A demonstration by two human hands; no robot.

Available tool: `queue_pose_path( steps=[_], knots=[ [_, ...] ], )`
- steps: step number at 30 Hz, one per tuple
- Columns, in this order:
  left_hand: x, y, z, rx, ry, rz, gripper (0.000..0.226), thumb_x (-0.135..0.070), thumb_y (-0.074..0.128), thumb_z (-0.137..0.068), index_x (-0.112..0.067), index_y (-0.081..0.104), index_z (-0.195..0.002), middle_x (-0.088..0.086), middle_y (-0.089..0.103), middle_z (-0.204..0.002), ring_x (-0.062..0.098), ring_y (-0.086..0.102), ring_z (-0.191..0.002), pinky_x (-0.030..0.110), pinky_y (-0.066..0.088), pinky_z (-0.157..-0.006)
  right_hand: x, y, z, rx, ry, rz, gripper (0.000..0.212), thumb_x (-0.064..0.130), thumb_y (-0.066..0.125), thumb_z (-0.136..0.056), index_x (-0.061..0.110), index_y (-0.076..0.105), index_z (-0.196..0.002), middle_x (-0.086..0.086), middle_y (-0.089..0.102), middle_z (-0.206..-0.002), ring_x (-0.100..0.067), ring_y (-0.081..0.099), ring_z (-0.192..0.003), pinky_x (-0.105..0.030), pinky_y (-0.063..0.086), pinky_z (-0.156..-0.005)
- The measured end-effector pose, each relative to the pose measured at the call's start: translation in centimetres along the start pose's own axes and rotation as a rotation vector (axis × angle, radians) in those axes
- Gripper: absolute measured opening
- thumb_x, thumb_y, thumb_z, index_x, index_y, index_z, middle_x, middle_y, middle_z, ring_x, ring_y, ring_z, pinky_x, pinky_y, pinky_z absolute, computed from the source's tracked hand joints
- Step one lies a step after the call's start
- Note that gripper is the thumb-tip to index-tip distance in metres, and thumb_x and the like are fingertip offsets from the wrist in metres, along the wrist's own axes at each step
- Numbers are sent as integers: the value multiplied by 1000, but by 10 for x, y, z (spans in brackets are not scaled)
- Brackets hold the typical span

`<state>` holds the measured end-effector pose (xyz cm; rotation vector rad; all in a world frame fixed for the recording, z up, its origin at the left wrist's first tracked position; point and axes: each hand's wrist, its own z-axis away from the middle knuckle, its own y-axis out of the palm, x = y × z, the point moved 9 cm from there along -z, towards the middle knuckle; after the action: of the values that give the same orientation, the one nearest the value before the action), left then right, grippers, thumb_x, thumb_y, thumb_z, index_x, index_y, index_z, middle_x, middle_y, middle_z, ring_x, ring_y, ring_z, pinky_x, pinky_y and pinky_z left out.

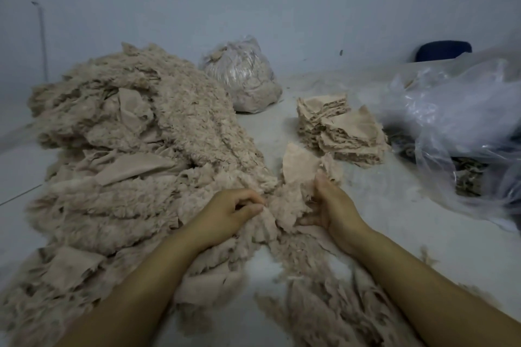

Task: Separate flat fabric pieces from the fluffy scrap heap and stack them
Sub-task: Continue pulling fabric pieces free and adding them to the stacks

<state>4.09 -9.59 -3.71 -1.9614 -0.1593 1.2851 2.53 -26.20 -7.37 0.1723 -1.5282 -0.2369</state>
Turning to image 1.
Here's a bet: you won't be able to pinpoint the person's right hand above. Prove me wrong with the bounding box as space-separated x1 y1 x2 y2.
298 170 371 256

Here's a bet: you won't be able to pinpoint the person's left hand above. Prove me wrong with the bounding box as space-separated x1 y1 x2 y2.
179 187 266 253

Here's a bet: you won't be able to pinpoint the beige scrap strips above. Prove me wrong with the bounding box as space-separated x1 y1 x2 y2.
175 224 424 347

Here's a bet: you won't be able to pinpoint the large pile beige fabric scraps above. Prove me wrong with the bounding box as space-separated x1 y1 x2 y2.
0 42 282 336

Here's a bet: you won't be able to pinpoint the person's left forearm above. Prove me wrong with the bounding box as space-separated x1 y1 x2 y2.
57 233 206 347

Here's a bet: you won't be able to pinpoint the person's right forearm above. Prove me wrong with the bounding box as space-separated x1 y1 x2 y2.
350 229 521 347

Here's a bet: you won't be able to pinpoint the clear bag of beige scraps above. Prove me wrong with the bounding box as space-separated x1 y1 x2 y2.
200 36 284 114

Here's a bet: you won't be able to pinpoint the large clear plastic bag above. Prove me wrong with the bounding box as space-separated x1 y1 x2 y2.
358 54 521 226

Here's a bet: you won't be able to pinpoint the blue chair back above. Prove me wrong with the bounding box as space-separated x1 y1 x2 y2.
414 40 474 63

